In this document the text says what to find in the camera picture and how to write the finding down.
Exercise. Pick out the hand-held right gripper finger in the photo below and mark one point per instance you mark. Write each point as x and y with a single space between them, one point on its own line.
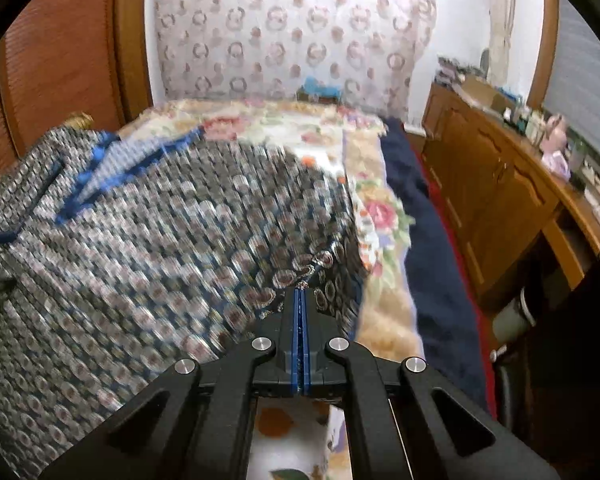
294 345
305 350

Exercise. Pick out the navy medallion print garment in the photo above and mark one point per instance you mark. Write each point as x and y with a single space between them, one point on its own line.
155 260

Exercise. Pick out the white orange print sheet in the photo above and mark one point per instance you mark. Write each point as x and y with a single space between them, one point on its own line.
290 440

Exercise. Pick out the navy blue blanket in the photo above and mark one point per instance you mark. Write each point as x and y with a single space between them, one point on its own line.
430 260

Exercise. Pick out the beige floral blanket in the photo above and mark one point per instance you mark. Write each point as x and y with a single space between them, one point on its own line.
380 215

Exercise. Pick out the grey cylinder container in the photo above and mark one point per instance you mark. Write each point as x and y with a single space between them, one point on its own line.
512 317

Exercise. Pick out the wooden cabinet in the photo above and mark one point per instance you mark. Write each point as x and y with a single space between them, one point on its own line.
485 185

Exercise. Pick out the blue cloth bundle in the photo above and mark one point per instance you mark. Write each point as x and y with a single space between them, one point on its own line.
320 90

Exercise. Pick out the black chair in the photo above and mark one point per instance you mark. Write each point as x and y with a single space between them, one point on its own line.
570 385

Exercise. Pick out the brown gold cloth roll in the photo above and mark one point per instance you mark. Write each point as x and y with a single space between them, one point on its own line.
80 121

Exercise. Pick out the circle print curtain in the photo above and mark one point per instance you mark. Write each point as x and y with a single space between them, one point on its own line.
280 35

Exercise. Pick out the cardboard box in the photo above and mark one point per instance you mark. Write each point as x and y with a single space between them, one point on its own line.
482 94

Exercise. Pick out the row of small bottles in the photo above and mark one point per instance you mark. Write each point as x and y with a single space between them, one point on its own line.
525 122

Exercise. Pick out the pile of papers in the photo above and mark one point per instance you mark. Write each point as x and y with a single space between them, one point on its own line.
455 71

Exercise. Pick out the pink doll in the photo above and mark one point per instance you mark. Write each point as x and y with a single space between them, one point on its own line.
555 152

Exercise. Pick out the wooden louvred wardrobe door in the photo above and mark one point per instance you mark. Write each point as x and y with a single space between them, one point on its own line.
55 60

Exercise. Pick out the cream lace drape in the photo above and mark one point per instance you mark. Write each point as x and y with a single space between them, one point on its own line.
500 20

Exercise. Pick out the white window blind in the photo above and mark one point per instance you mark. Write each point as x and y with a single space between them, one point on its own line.
585 75

